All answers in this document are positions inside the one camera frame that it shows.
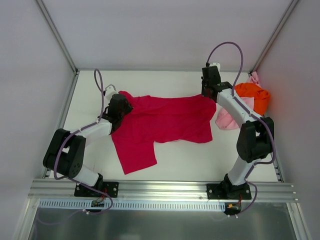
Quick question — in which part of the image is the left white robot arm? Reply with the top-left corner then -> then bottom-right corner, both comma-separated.
43,93 -> 133,197

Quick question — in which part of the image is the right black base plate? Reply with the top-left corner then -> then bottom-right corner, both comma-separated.
206,182 -> 252,200

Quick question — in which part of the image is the magenta t shirt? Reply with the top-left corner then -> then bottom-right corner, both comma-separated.
111,91 -> 217,175

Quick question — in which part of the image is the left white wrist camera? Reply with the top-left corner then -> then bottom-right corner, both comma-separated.
103,84 -> 118,100

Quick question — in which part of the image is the aluminium mounting rail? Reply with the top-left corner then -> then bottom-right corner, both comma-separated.
27,178 -> 299,203

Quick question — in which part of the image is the right aluminium frame post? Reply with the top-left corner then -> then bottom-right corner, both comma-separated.
249,0 -> 301,74

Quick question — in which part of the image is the slotted cable duct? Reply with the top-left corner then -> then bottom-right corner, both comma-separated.
38,199 -> 226,212

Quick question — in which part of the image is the orange t shirt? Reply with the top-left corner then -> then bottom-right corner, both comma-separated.
235,82 -> 271,116

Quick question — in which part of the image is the left aluminium frame post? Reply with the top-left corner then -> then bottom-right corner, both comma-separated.
34,0 -> 78,75

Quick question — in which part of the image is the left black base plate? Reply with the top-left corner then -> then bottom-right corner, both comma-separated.
73,181 -> 119,198

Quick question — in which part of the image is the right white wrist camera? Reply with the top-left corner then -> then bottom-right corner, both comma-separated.
209,62 -> 221,71

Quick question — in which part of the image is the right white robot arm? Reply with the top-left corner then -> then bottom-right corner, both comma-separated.
201,63 -> 274,200

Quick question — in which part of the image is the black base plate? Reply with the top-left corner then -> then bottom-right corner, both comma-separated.
73,181 -> 119,198
206,182 -> 252,200

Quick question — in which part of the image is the aluminium frame post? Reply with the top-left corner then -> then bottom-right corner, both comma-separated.
249,0 -> 301,74
34,0 -> 78,75

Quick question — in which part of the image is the pink t shirt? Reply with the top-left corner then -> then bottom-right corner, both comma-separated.
215,71 -> 261,130

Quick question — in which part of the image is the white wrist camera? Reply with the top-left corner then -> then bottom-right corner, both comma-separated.
103,84 -> 118,100
209,62 -> 221,71

